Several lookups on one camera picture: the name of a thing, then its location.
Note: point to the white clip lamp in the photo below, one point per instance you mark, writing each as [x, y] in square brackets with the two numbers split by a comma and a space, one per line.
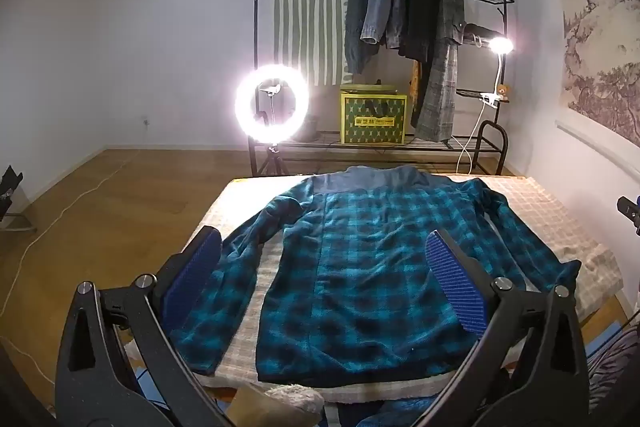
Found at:
[500, 45]

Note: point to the teal plaid fleece jacket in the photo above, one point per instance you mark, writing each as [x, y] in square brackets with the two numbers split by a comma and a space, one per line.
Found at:
[360, 267]

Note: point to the green round tray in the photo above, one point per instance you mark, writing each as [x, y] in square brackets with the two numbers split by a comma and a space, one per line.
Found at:
[367, 87]

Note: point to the black hanging coat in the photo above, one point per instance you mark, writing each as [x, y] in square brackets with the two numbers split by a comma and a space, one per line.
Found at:
[416, 7]

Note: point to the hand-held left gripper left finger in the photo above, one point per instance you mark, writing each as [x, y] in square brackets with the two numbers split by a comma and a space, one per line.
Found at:
[192, 272]

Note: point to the zebra striped garment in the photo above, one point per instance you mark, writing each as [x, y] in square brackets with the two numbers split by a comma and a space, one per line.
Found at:
[615, 372]

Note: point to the cream checked bed blanket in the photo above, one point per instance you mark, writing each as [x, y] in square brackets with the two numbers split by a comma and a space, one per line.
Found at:
[540, 207]

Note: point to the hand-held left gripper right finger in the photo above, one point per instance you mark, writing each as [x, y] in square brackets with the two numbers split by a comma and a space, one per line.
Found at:
[457, 287]

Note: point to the green striped wall hanging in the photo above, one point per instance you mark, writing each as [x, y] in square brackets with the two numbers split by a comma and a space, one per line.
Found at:
[300, 7]

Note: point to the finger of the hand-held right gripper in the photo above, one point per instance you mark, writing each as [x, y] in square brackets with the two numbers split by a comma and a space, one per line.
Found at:
[626, 208]

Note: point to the dark blue cloth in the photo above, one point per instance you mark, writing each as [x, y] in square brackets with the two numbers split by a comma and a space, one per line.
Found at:
[380, 413]

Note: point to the yellow green patterned box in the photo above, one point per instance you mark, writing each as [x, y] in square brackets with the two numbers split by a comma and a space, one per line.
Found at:
[372, 119]

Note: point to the dark green hanging jacket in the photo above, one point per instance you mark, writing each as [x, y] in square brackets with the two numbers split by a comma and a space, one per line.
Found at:
[357, 7]

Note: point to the beige fluffy cushion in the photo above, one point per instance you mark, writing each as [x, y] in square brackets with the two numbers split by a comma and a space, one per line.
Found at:
[280, 404]

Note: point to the landscape wall painting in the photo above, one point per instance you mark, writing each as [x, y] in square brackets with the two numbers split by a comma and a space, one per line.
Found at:
[600, 57]

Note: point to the black metal clothes rack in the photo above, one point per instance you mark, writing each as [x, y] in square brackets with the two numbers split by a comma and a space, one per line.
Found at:
[257, 7]

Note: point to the grey plaid hanging coat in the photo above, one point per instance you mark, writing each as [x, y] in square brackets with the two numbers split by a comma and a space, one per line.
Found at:
[442, 57]

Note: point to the small teddy bear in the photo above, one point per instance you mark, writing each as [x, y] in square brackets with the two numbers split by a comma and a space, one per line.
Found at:
[504, 92]

